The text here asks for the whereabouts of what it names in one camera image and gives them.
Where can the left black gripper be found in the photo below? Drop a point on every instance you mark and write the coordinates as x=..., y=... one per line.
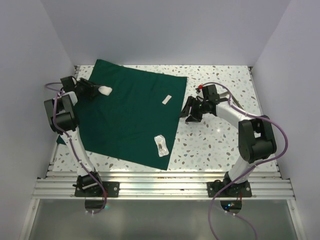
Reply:
x=90, y=86

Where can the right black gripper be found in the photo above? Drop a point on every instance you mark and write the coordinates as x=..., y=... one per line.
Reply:
x=185, y=112

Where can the clear plastic blister pack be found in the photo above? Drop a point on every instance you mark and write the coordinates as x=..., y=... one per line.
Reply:
x=160, y=142

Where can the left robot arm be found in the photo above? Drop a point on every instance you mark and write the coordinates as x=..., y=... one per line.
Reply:
x=63, y=120

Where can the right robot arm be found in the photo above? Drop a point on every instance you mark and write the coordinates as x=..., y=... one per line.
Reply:
x=256, y=140

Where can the green surgical cloth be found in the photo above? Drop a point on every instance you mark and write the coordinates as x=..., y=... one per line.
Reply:
x=123, y=124

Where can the small white paper packet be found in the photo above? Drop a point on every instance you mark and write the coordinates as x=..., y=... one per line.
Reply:
x=166, y=100

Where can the metal instrument tray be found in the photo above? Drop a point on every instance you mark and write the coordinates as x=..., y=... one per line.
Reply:
x=226, y=95

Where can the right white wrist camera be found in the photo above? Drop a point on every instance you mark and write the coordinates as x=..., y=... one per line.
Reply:
x=199, y=91

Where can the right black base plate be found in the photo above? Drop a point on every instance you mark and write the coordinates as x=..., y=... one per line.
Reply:
x=236, y=190

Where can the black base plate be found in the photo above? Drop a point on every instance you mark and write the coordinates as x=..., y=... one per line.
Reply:
x=236, y=190
x=111, y=188

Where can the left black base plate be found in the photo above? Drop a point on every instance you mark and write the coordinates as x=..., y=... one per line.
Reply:
x=111, y=188

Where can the aluminium mounting rail frame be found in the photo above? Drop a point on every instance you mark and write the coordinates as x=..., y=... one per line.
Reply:
x=166, y=205

